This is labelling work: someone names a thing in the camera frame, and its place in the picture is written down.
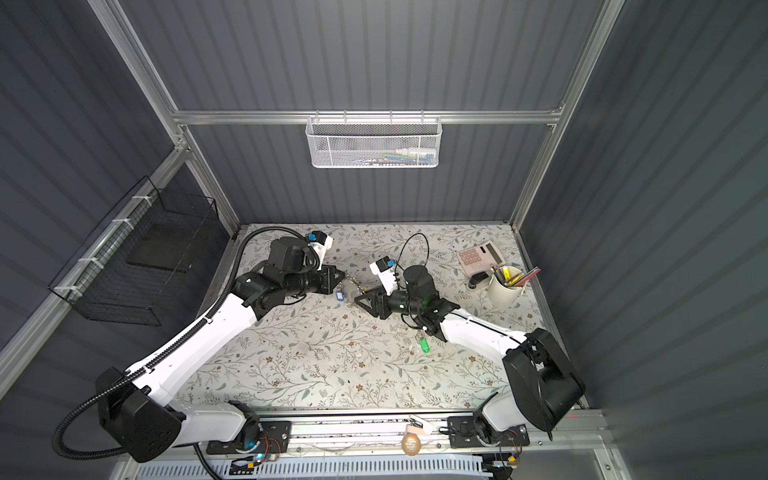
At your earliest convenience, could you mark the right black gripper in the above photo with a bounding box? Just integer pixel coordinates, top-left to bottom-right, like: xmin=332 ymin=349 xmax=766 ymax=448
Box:
xmin=356 ymin=282 xmax=423 ymax=321

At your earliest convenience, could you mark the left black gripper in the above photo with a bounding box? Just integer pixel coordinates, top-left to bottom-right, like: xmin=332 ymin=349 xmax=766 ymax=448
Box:
xmin=284 ymin=263 xmax=346 ymax=300

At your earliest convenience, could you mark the keyring bunch with grey strap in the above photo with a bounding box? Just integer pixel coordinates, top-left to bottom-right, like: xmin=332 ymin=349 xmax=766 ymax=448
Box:
xmin=335 ymin=278 xmax=367 ymax=303

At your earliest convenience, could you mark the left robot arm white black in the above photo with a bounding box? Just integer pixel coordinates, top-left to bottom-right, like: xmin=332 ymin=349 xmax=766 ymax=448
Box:
xmin=97 ymin=229 xmax=345 ymax=463

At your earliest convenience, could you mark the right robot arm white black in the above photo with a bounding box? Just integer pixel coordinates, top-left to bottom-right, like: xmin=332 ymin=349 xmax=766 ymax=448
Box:
xmin=355 ymin=257 xmax=586 ymax=443

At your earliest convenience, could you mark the key with green tag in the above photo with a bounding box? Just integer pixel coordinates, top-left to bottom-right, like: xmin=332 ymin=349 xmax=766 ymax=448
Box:
xmin=417 ymin=331 xmax=430 ymax=354

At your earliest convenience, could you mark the floral table mat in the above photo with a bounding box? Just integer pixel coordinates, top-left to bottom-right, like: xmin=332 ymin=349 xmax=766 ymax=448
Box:
xmin=176 ymin=224 xmax=542 ymax=410

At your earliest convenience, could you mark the pink calculator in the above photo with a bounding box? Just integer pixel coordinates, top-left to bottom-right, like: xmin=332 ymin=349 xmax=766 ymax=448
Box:
xmin=457 ymin=241 xmax=505 ymax=277

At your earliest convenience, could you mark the white pen cup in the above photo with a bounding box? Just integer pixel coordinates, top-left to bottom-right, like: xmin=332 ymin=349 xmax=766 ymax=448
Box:
xmin=486 ymin=266 xmax=524 ymax=308

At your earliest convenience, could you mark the tape roll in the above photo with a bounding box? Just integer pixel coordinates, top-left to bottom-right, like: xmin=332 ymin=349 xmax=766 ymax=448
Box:
xmin=401 ymin=432 xmax=422 ymax=457

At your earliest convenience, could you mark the pink pen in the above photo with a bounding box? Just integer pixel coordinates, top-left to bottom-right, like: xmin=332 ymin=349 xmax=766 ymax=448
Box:
xmin=511 ymin=267 xmax=541 ymax=287

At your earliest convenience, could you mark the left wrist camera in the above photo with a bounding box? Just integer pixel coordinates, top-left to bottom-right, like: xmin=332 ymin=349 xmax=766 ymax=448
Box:
xmin=307 ymin=230 xmax=333 ymax=270

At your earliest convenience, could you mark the white wire mesh basket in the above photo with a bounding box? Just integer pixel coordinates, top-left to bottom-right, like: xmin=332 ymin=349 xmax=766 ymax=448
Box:
xmin=305 ymin=118 xmax=443 ymax=169

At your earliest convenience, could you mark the black corrugated cable left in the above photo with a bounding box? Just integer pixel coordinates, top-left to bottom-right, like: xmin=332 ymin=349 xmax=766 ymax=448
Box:
xmin=51 ymin=226 xmax=310 ymax=462

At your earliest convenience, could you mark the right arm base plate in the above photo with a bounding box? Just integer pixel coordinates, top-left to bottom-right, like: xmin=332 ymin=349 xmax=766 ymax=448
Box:
xmin=438 ymin=415 xmax=530 ymax=449

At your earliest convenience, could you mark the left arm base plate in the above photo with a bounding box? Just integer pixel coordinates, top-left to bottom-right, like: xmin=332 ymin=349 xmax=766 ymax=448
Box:
xmin=205 ymin=421 xmax=292 ymax=455

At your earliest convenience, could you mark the white cable duct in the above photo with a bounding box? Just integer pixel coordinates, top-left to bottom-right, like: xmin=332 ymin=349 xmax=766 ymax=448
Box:
xmin=134 ymin=454 xmax=490 ymax=480

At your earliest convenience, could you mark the black wire basket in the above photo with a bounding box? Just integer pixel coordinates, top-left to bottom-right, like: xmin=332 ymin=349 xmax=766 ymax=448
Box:
xmin=49 ymin=183 xmax=227 ymax=327

